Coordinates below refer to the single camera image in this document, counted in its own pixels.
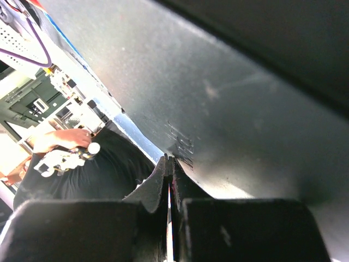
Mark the white teleoperation handle device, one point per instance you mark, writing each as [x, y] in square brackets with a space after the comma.
[61, 161]

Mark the black network switch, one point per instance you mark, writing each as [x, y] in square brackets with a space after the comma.
[252, 93]

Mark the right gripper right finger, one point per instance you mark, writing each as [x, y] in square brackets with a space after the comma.
[209, 229]

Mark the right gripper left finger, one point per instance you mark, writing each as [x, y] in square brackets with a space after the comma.
[131, 229]

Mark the person in black shirt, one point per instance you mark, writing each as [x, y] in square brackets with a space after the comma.
[117, 169]

